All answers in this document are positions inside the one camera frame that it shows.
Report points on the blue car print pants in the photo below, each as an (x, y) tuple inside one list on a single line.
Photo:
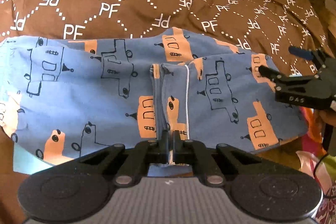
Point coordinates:
[(92, 98)]

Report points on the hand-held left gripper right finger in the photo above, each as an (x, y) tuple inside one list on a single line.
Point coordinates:
[(177, 151)]

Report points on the pink and orange cloth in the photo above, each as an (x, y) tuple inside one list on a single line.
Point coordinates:
[(312, 129)]

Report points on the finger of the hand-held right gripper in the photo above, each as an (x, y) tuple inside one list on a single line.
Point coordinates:
[(302, 52), (269, 74)]

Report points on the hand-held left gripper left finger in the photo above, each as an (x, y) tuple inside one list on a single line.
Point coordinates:
[(164, 151)]

